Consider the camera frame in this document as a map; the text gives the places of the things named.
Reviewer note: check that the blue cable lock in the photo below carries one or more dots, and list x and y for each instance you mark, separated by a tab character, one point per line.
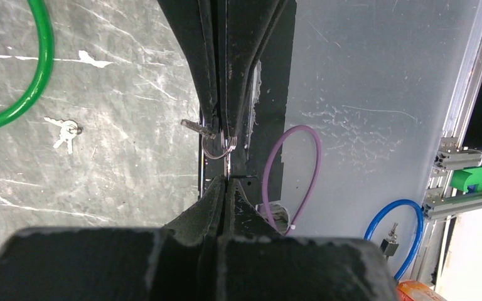
398	230

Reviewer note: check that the silver key bunch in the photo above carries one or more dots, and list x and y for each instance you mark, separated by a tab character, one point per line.
69	129

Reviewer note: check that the orange packet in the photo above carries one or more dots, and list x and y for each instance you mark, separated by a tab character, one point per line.
412	290

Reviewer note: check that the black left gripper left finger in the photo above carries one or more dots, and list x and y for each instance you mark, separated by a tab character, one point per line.
175	262

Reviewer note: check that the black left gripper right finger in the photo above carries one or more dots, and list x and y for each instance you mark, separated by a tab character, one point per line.
260	264

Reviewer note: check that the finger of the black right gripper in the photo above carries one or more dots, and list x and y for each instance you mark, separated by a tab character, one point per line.
244	28
191	23

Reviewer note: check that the green plastic bracket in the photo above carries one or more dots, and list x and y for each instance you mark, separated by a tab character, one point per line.
468	180

